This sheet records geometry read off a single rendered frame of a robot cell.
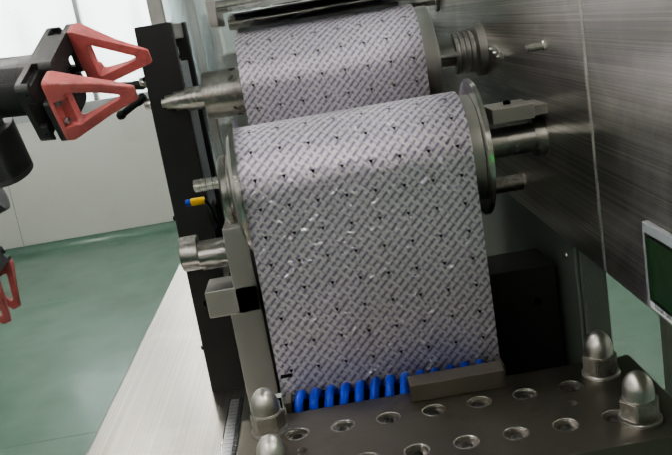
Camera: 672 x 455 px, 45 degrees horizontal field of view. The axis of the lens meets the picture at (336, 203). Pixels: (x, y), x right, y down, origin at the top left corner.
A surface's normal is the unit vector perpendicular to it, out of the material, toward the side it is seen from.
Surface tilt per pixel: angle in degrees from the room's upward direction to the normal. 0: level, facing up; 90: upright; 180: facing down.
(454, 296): 90
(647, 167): 90
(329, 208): 90
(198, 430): 0
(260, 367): 90
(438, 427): 0
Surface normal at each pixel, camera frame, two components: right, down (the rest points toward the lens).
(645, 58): -0.99, 0.17
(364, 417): -0.16, -0.96
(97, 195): 0.04, 0.22
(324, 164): 0.00, -0.06
